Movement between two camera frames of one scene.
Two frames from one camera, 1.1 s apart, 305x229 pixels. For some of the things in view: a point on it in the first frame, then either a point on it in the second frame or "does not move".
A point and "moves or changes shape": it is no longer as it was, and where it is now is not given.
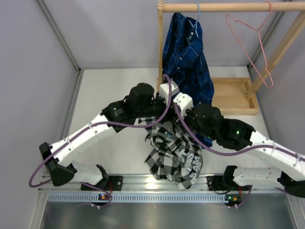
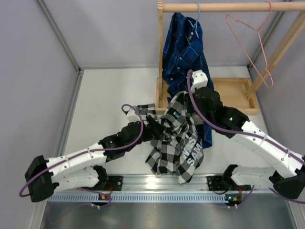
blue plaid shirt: x=185 y=62 does not move
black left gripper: x=163 y=104 → x=156 y=129
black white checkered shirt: x=174 y=155 moves or changes shape
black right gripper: x=188 y=112 → x=193 y=96
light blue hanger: x=198 y=19 does not move
